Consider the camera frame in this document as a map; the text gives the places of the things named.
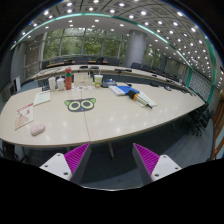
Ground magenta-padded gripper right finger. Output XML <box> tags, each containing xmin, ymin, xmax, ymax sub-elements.
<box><xmin>132</xmin><ymin>143</ymin><xmax>183</xmax><ymax>186</ymax></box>

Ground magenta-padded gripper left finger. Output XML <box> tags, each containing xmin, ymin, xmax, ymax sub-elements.
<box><xmin>39</xmin><ymin>142</ymin><xmax>92</xmax><ymax>185</ymax></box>

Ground pink computer mouse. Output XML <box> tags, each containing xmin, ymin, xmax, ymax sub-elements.
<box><xmin>30</xmin><ymin>124</ymin><xmax>46</xmax><ymax>137</ymax></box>

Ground cat face mouse pad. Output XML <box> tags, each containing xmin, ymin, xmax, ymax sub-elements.
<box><xmin>64</xmin><ymin>97</ymin><xmax>97</xmax><ymax>113</ymax></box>

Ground white paper sheet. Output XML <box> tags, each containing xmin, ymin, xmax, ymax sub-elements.
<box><xmin>136</xmin><ymin>91</ymin><xmax>158</xmax><ymax>108</ymax></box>

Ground black and yellow microphone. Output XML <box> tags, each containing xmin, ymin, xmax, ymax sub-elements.
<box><xmin>127</xmin><ymin>89</ymin><xmax>153</xmax><ymax>110</ymax></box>

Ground red and white magazine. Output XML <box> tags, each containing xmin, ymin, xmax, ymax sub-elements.
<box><xmin>14</xmin><ymin>102</ymin><xmax>35</xmax><ymax>131</ymax></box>

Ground white paper booklet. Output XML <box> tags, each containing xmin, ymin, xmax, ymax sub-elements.
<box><xmin>33</xmin><ymin>90</ymin><xmax>52</xmax><ymax>107</ymax></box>

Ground colourful printed leaflet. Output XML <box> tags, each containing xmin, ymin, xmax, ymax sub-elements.
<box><xmin>72</xmin><ymin>85</ymin><xmax>94</xmax><ymax>92</ymax></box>

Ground white lidded mug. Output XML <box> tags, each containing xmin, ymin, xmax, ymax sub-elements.
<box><xmin>56</xmin><ymin>78</ymin><xmax>66</xmax><ymax>92</ymax></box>

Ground red drink bottle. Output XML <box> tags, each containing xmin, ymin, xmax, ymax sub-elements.
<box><xmin>64</xmin><ymin>67</ymin><xmax>73</xmax><ymax>91</ymax></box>

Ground beige cardboard box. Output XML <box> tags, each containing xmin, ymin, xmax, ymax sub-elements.
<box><xmin>73</xmin><ymin>72</ymin><xmax>93</xmax><ymax>87</ymax></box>

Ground green and white paper cup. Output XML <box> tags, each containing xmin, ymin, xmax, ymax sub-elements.
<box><xmin>93</xmin><ymin>74</ymin><xmax>104</xmax><ymax>89</ymax></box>

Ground long curved conference table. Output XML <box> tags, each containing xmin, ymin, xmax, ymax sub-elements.
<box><xmin>31</xmin><ymin>64</ymin><xmax>193</xmax><ymax>92</ymax></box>

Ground white floor appliance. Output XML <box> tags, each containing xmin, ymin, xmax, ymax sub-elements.
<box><xmin>13</xmin><ymin>75</ymin><xmax>22</xmax><ymax>93</ymax></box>

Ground group of office chairs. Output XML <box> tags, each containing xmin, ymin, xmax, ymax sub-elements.
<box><xmin>40</xmin><ymin>55</ymin><xmax>188</xmax><ymax>81</ymax></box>

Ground group of ceiling lights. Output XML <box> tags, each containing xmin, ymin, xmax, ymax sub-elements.
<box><xmin>19</xmin><ymin>0</ymin><xmax>224</xmax><ymax>89</ymax></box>

